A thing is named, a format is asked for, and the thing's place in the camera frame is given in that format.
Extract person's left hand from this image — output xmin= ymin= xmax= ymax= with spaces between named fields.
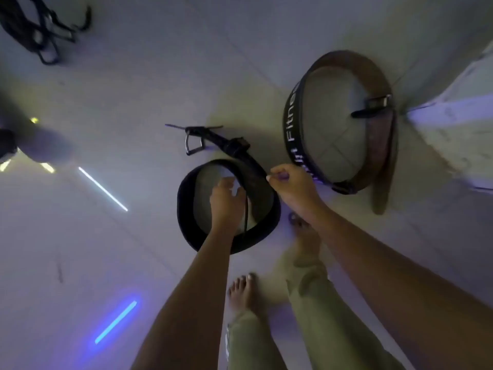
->
xmin=209 ymin=176 xmax=247 ymax=235

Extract person's right hand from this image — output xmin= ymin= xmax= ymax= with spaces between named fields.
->
xmin=266 ymin=163 xmax=329 ymax=225

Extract black weightlifting belt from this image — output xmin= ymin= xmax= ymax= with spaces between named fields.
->
xmin=166 ymin=123 xmax=282 ymax=255

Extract person's right forearm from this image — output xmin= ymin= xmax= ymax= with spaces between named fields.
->
xmin=307 ymin=209 xmax=493 ymax=370

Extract person's left forearm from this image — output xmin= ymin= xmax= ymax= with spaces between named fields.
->
xmin=130 ymin=227 xmax=244 ymax=370

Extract person's right foot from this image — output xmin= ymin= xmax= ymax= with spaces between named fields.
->
xmin=288 ymin=212 xmax=323 ymax=267

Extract person's foot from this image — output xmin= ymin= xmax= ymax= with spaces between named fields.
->
xmin=288 ymin=212 xmax=323 ymax=267
xmin=227 ymin=273 xmax=267 ymax=321

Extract brown leather weightlifting belt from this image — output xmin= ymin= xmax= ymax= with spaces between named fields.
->
xmin=282 ymin=50 xmax=400 ymax=216

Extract person's left foot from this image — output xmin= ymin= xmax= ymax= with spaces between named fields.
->
xmin=227 ymin=273 xmax=267 ymax=321

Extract light green trousers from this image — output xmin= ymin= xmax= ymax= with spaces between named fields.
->
xmin=225 ymin=258 xmax=406 ymax=370

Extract dark round object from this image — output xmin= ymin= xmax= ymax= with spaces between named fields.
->
xmin=0 ymin=129 xmax=18 ymax=159

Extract black tangled straps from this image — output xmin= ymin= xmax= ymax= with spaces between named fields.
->
xmin=0 ymin=0 xmax=93 ymax=66

